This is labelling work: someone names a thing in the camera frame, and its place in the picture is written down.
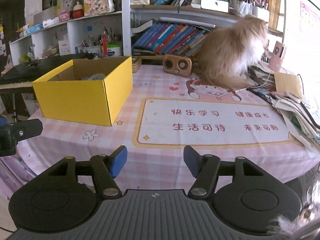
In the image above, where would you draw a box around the black piano keyboard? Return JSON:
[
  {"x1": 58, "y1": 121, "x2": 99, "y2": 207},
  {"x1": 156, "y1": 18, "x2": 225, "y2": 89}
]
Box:
[{"x1": 1, "y1": 53, "x2": 94, "y2": 93}]

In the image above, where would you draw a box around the pink checked table mat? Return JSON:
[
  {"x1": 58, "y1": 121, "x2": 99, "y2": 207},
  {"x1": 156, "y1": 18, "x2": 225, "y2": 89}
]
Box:
[{"x1": 18, "y1": 66, "x2": 319, "y2": 190}]

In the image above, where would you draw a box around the yellow cardboard box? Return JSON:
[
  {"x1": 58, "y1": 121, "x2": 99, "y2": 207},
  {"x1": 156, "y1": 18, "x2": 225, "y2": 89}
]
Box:
[{"x1": 33, "y1": 56, "x2": 133, "y2": 126}]

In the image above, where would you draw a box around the grey toy car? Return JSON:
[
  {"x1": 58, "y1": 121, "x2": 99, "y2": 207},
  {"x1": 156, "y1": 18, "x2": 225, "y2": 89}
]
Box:
[{"x1": 81, "y1": 73, "x2": 106, "y2": 81}]

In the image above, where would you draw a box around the wooden retro radio speaker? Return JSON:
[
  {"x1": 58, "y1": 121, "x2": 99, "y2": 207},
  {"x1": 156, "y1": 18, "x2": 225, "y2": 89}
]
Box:
[{"x1": 163, "y1": 54, "x2": 192, "y2": 77}]

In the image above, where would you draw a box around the stack of papers and magazines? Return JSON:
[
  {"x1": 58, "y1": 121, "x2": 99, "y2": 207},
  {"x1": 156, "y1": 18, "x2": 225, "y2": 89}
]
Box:
[{"x1": 248, "y1": 62, "x2": 319, "y2": 151}]

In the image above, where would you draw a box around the wooden chess board box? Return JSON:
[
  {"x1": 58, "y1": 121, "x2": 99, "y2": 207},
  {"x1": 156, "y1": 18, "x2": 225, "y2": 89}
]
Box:
[{"x1": 132, "y1": 57, "x2": 142, "y2": 73}]

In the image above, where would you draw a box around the orange white fluffy cat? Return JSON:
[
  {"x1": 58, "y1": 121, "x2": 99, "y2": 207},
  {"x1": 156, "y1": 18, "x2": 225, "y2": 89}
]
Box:
[{"x1": 194, "y1": 14, "x2": 268, "y2": 90}]

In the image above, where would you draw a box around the white green lid jar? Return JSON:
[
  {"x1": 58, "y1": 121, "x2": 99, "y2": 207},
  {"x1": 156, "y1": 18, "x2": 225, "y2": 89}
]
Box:
[{"x1": 107, "y1": 43, "x2": 122, "y2": 57}]

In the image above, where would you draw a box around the brown cardboard piece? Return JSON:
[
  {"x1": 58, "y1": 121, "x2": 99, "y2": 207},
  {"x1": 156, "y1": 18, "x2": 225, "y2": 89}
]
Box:
[{"x1": 274, "y1": 73, "x2": 303, "y2": 99}]

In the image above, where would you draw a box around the pink cartoon holder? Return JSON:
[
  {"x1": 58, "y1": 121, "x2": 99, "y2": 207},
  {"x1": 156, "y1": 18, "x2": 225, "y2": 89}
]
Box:
[{"x1": 268, "y1": 41, "x2": 286, "y2": 73}]

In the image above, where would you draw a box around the red pen bottle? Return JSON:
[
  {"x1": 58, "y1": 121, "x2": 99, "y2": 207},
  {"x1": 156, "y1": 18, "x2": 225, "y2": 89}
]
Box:
[{"x1": 101, "y1": 32, "x2": 107, "y2": 55}]

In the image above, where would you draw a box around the row of colourful books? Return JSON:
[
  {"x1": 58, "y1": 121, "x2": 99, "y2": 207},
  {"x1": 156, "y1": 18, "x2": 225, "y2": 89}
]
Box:
[{"x1": 132, "y1": 22, "x2": 209, "y2": 57}]

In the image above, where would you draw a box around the white bookshelf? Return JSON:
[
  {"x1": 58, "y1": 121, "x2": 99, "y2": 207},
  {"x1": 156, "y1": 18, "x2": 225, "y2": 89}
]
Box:
[{"x1": 8, "y1": 0, "x2": 287, "y2": 66}]

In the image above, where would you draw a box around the pink white decorative figure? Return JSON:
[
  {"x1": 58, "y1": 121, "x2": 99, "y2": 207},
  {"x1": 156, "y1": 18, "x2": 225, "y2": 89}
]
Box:
[{"x1": 87, "y1": 0, "x2": 115, "y2": 15}]

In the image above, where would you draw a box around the white charging cable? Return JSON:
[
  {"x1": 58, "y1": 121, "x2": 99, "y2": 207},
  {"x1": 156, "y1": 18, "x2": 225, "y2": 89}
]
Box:
[{"x1": 235, "y1": 65, "x2": 288, "y2": 93}]

